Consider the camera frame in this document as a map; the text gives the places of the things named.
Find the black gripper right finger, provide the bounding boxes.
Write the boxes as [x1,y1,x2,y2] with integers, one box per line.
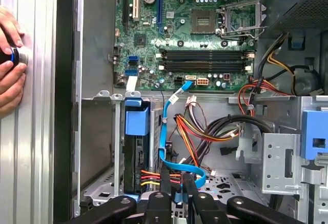
[182,172,305,224]

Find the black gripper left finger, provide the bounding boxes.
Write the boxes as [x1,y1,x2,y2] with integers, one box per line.
[84,166,180,224]

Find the orange red power wire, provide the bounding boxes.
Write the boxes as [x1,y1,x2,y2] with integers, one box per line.
[139,113,241,187]

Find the blue data wire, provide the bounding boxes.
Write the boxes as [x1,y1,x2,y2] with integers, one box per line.
[158,79,207,206]

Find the hard disk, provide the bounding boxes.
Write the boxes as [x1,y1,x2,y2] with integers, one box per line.
[124,97,152,201]

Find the round black tool blue ring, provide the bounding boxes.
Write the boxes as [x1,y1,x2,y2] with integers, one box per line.
[0,45,29,65]

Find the metal disk bay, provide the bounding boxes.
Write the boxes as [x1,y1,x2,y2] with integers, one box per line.
[80,90,165,208]

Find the bare person hand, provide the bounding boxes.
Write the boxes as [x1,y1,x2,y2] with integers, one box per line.
[0,5,28,120]

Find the metal optical drive bay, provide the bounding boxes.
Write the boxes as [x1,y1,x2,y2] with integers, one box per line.
[261,95,328,224]

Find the blue plastic bay latch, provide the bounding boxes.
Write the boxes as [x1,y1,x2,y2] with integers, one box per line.
[301,110,328,159]

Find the black RAM slot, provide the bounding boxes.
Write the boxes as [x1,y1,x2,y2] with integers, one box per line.
[163,60,248,66]
[163,54,248,60]
[158,49,255,56]
[158,65,254,72]

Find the black open PC case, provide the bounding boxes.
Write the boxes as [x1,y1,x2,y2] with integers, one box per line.
[53,0,328,224]

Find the metal locking lever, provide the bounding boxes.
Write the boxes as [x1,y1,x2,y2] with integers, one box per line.
[219,26,266,40]

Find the green motherboard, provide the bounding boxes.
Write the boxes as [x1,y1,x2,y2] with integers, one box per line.
[112,0,259,91]

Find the CPU socket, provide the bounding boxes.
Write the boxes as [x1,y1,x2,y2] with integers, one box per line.
[191,10,218,35]

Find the metal socket cover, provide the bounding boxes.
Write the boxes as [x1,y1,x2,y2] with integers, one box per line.
[217,0,262,34]

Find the blue expansion slot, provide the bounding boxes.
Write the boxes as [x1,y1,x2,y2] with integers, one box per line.
[156,0,163,35]

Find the black expansion slot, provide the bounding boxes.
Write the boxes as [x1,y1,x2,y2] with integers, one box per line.
[122,0,129,30]

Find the grey power supply unit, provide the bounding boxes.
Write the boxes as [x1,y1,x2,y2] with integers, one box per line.
[261,0,328,35]

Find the thick black wire bundle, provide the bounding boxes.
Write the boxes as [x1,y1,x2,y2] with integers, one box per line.
[191,114,274,163]

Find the red orange wire bundle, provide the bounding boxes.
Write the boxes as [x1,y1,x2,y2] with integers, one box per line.
[237,79,294,114]

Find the yellow black power wires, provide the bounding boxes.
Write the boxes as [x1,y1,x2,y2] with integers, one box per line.
[256,33,298,96]

